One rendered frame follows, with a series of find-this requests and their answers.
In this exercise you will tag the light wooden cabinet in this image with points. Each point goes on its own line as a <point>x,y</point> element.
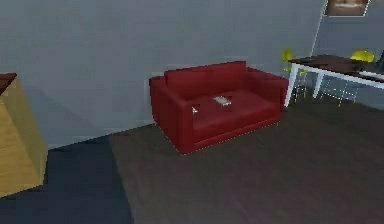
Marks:
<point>18,140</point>

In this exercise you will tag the red sofa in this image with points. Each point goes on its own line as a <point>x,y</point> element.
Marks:
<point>213,113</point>

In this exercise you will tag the yellow chair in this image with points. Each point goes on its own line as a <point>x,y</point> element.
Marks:
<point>362,56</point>
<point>288,60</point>

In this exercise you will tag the small white object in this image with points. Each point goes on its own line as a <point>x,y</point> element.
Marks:
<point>194,110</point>

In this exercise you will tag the dark table with white legs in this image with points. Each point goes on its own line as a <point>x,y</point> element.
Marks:
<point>336,66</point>

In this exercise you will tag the framed wall picture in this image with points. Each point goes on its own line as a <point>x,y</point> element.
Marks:
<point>346,7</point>

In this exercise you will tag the white flat object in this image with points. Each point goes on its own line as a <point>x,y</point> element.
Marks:
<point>222,100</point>

